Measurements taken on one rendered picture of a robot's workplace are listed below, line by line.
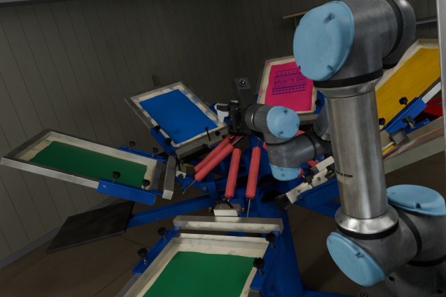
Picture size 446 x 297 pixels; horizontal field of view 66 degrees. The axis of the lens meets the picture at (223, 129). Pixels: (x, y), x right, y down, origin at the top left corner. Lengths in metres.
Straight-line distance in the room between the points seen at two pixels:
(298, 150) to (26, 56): 4.06
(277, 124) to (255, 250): 0.90
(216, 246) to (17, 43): 3.59
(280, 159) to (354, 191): 0.26
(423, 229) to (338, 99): 0.33
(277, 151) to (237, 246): 0.86
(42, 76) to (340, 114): 4.28
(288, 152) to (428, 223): 0.33
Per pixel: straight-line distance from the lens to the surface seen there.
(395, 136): 1.76
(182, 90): 3.21
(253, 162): 1.92
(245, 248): 1.65
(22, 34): 4.69
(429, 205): 0.81
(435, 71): 2.38
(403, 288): 0.91
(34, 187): 4.67
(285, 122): 0.83
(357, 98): 0.62
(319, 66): 0.58
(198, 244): 1.76
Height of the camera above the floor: 1.90
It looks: 16 degrees down
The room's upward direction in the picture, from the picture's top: 14 degrees counter-clockwise
